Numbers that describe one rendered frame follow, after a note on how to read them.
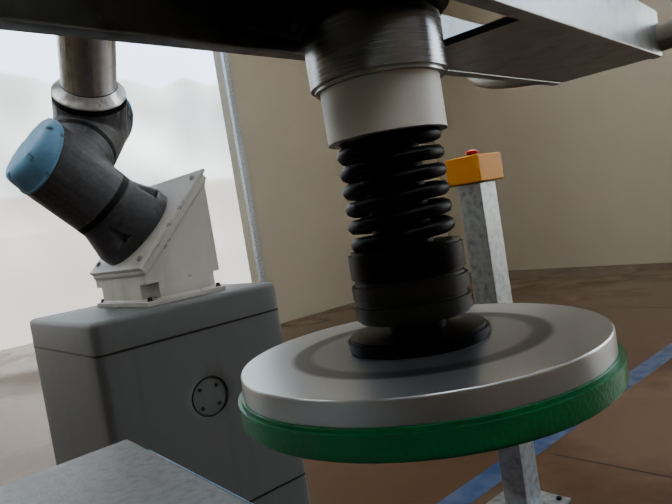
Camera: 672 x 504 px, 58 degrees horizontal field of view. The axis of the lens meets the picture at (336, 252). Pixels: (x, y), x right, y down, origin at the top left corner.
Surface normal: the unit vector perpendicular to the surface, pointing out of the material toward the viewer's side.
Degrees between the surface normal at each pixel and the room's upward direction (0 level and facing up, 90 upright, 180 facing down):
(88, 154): 69
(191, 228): 90
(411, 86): 90
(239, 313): 90
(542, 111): 90
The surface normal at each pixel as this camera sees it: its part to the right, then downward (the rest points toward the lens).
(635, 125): -0.74, 0.15
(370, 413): -0.31, 0.10
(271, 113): 0.66, -0.07
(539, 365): -0.16, -0.99
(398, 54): 0.18, 0.02
